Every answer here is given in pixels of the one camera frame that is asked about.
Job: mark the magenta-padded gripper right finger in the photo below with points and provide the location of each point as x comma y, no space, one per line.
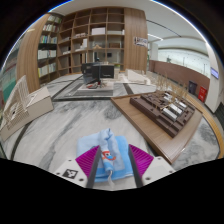
145,161

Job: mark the small white building model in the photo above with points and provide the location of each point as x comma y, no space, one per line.
136,76

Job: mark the light blue cartoon towel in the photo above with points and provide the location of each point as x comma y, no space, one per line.
116,143

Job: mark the glass-front bookcase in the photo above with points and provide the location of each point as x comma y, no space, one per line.
8,73

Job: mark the brown model on wooden board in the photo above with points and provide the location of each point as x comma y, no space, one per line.
160,110

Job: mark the red box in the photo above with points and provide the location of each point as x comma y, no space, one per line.
202,94

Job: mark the black box architectural model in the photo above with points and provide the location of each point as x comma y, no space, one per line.
100,71

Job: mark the white wall sign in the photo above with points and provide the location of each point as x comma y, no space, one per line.
140,42

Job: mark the wooden shelf unit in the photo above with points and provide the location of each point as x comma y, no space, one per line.
90,40

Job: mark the wall screen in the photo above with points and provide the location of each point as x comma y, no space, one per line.
214,73

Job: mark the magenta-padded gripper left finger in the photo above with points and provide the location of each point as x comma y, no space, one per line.
87,161

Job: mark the cream white architectural model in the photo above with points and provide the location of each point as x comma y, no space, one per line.
36,103

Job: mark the dark bin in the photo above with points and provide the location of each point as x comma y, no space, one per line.
192,88

